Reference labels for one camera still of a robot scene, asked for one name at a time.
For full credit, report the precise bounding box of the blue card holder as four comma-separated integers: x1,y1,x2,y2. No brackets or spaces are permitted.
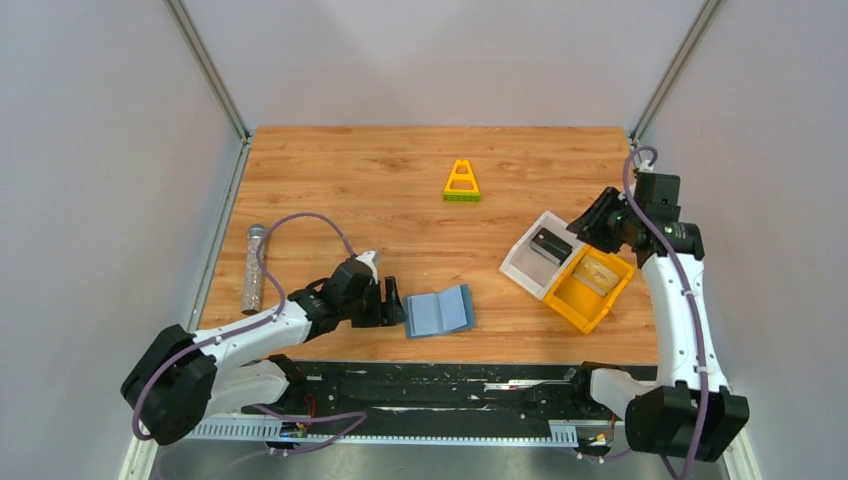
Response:
403,284,476,339

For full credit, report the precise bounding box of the gold credit card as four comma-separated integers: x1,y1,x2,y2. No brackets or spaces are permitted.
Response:
573,256,621,297

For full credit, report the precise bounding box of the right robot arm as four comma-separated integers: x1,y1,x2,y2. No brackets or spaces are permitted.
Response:
567,173,750,462

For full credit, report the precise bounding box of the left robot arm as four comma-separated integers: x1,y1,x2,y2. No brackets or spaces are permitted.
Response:
120,253,406,446

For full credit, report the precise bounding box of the black box in bin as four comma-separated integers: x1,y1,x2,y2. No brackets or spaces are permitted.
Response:
530,228,574,266

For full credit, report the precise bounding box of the yellow plastic bin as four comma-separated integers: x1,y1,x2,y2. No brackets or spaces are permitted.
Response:
542,246,635,334

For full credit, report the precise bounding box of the white plastic bin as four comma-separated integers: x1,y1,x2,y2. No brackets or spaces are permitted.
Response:
499,211,586,300

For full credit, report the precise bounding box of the clear glitter tube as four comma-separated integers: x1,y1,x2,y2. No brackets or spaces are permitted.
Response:
241,224,266,316

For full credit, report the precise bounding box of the yellow green toy block stand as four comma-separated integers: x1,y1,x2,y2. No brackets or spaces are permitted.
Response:
442,159,482,203

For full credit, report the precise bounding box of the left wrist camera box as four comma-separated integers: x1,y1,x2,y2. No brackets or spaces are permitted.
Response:
355,250,380,282

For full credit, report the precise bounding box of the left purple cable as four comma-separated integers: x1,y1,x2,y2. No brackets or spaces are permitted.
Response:
132,212,359,443

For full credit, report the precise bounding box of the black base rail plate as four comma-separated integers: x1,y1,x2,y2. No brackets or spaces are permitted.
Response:
264,360,626,447

